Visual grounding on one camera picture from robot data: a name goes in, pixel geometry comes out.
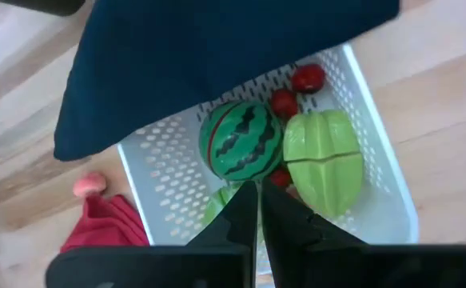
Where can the green striped toy watermelon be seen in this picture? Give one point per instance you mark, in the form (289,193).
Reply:
(240,140)

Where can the pink textured toy ball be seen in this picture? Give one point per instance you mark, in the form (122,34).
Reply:
(89,185)

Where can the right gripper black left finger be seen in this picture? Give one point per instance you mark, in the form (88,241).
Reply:
(200,264)

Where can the dark red toy cherry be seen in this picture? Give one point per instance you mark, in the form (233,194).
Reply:
(284,104)

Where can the navy blue folded cloth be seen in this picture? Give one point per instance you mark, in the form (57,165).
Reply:
(200,56)

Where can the green ridged toy fruit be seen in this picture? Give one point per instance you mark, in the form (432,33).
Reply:
(324,164)

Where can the red toy strawberry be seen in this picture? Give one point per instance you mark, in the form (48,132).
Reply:
(307,78)

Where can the white perforated plastic basket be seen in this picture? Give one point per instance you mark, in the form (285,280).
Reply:
(164,180)

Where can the red toy tomato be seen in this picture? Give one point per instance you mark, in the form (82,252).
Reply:
(280,178)

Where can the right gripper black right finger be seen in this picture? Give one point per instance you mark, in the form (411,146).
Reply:
(336,264)

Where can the light green round toy fruit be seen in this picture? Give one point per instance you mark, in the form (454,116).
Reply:
(216,202)

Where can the magenta cloth napkin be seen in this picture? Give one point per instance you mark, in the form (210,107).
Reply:
(104,226)

